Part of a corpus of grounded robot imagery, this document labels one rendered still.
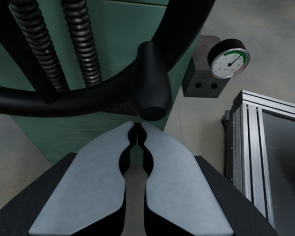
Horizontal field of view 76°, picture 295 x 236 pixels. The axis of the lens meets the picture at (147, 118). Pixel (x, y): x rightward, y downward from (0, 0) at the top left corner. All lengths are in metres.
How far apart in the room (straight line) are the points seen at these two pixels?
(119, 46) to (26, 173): 0.74
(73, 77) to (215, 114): 0.90
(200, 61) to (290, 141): 0.69
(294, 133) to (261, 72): 0.70
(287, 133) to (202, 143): 0.37
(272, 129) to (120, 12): 0.82
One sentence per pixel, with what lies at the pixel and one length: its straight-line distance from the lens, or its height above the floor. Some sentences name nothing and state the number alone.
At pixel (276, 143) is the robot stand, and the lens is 0.96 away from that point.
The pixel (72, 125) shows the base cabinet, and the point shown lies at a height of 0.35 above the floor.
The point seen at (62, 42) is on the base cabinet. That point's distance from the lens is 0.39.
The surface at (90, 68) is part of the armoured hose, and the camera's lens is 0.25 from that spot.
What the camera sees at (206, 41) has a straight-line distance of 0.47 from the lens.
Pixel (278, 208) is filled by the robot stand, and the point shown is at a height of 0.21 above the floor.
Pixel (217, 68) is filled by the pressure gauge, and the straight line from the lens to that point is 0.35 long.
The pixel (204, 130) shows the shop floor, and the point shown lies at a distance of 1.08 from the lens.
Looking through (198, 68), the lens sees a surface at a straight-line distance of 0.38.
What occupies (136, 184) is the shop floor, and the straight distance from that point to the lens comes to 0.88.
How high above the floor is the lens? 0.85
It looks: 55 degrees down
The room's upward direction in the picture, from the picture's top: 12 degrees clockwise
